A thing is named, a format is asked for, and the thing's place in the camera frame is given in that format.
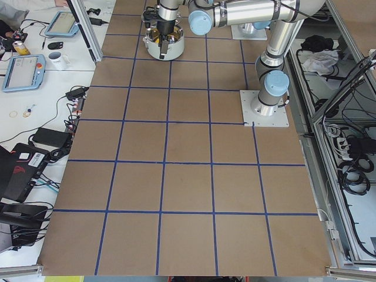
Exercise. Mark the aluminium frame post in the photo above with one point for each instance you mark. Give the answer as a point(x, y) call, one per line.
point(81, 17)

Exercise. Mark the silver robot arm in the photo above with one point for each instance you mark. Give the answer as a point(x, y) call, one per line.
point(273, 21)

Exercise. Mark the blue teach pendant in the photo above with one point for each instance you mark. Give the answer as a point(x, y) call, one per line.
point(24, 73)
point(62, 25)

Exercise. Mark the black power brick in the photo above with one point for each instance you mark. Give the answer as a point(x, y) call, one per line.
point(76, 93)

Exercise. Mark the yellow drink can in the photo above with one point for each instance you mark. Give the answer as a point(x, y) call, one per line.
point(21, 48)

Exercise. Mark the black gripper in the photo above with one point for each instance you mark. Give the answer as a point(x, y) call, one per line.
point(164, 27)

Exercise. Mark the pale green cooking pot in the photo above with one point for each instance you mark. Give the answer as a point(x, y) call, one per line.
point(175, 49)

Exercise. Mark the yellow corn cob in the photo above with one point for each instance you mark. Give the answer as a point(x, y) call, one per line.
point(175, 36)

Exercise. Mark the blue teach pendant far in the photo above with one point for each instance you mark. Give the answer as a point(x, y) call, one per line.
point(62, 25)

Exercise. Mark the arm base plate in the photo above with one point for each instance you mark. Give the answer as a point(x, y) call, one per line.
point(250, 31)
point(259, 115)

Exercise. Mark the blue teach pendant near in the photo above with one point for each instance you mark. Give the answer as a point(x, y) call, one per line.
point(24, 73)

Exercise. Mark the black power adapter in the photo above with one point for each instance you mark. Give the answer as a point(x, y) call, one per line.
point(52, 137)

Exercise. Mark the white mug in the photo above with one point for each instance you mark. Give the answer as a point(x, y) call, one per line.
point(59, 60)

